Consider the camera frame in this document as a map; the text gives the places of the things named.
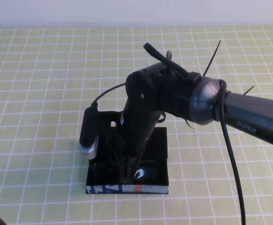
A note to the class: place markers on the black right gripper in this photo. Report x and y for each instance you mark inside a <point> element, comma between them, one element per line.
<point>134,145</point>

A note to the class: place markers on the black right camera mount bracket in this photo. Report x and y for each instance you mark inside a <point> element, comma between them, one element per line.
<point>106,131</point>

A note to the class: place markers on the grey black right Piper arm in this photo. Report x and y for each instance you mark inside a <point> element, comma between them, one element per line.
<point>244,110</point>

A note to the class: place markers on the black zip tie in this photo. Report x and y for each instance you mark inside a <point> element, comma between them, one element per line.
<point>208,66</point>
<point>188,124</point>
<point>248,90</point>

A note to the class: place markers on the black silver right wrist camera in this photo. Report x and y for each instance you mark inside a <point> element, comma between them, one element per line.
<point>88,131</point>

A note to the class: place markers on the black-framed glasses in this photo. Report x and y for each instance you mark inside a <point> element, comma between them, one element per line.
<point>150,173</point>

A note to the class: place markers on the green white-grid tablecloth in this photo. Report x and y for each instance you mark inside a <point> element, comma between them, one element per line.
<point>33,70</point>

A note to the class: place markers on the black glasses case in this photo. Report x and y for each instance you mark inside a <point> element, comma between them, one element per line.
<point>150,188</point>

